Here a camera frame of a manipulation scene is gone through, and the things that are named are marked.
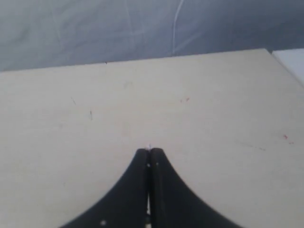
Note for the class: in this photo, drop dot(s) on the blue grey backdrop cloth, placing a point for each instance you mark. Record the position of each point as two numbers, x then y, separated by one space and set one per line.
52 33

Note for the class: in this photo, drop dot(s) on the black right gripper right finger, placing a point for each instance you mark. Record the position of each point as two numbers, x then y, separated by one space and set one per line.
174 204

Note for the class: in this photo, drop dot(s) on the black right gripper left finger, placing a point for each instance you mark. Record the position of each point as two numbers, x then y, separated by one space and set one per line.
125 204

